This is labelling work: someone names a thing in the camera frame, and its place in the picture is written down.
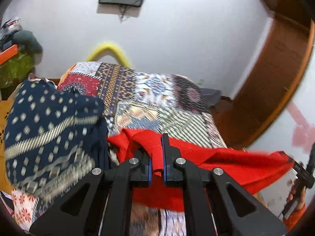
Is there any pile of clutter clothes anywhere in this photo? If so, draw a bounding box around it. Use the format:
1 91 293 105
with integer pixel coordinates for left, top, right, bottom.
1 17 22 52

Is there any dark grey-green cushion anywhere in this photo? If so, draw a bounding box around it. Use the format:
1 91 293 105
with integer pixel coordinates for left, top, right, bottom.
12 30 43 54

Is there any dark grey bag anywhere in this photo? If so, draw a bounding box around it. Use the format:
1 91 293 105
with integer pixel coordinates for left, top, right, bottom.
201 88 221 108

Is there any yellow curved tube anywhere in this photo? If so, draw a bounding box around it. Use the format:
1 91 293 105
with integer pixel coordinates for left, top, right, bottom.
86 43 132 69

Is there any patchwork patterned bedsheet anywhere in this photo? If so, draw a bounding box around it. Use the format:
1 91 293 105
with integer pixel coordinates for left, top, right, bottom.
11 61 229 236

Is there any red garment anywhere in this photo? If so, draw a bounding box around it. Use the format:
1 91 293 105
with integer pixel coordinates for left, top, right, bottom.
107 128 294 212

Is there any navy patterned folded garment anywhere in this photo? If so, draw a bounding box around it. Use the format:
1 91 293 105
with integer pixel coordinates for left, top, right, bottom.
4 80 109 201

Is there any pink heart wall sticker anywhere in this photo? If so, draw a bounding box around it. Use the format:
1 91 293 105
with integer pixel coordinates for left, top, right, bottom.
287 101 314 153

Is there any orange box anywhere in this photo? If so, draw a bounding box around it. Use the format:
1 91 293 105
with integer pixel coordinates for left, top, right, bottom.
0 44 19 65

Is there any brown cardboard box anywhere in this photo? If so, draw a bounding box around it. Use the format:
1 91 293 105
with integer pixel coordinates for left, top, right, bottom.
0 100 13 194

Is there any brown wooden door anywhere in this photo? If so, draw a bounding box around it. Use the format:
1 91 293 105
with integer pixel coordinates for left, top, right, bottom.
210 12 315 150

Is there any green patterned box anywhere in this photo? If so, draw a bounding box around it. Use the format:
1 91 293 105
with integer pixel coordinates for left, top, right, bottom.
1 51 35 89

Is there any person's right hand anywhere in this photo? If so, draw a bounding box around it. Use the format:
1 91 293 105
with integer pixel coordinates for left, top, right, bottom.
286 179 306 211

